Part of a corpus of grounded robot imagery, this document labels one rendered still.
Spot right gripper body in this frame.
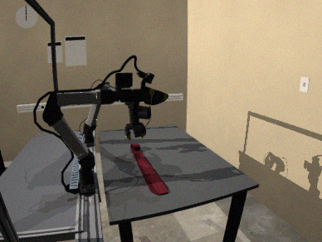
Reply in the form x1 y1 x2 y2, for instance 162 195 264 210
133 87 164 105

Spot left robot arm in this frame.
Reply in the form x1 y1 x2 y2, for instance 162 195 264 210
82 82 150 147

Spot red necktie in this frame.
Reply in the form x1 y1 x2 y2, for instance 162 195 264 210
130 143 168 195

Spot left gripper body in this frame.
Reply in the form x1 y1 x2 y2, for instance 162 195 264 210
125 118 144 138

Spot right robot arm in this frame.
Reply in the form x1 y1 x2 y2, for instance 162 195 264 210
42 72 154 195

